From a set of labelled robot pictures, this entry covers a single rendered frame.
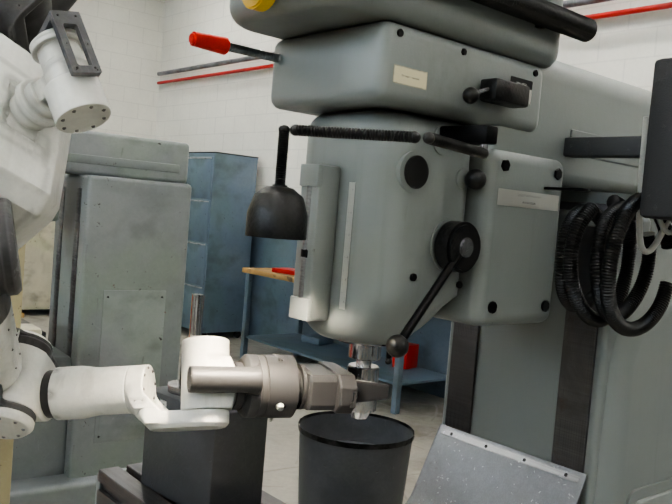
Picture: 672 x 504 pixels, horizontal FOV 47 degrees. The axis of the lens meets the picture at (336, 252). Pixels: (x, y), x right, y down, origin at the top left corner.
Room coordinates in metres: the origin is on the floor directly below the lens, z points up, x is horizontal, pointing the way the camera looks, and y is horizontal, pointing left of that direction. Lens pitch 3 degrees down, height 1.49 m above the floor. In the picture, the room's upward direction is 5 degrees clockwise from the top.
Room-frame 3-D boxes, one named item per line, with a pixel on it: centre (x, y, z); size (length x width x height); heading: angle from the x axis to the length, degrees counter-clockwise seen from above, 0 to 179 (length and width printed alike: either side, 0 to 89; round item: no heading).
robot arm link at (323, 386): (1.10, 0.03, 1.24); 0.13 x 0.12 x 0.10; 20
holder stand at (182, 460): (1.44, 0.22, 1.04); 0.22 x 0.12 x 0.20; 45
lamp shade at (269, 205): (0.92, 0.07, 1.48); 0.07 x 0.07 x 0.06
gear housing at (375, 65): (1.16, -0.09, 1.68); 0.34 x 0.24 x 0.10; 130
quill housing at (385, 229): (1.13, -0.06, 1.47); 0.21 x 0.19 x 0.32; 40
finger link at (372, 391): (1.10, -0.06, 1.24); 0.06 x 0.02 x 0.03; 110
